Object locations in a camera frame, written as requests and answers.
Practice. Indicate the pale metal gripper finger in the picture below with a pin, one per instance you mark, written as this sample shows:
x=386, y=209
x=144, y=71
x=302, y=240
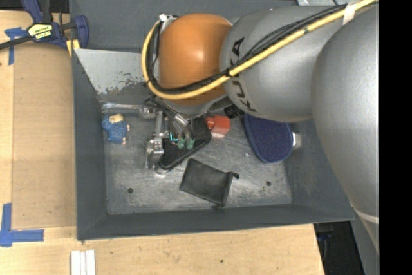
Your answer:
x=148, y=156
x=159, y=151

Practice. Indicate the black flat case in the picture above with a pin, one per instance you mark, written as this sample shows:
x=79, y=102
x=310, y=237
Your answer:
x=180, y=156

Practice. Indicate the clear plastic tube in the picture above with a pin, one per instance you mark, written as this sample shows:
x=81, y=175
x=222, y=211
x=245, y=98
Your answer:
x=125, y=109

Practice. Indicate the blue toy figure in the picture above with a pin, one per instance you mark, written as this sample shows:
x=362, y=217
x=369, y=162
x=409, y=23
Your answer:
x=115, y=130

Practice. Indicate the grey metal bin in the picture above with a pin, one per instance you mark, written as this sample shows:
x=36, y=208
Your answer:
x=128, y=196

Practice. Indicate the black cloth pouch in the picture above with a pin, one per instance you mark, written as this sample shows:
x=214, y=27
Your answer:
x=206, y=183

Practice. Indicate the red small box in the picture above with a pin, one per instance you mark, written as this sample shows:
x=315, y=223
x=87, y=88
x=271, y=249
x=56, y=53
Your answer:
x=220, y=125

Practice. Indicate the pale wood board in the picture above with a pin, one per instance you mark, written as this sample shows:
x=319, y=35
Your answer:
x=42, y=138

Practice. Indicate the blue oval brush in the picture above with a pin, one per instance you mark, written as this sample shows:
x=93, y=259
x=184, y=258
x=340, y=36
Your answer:
x=268, y=140

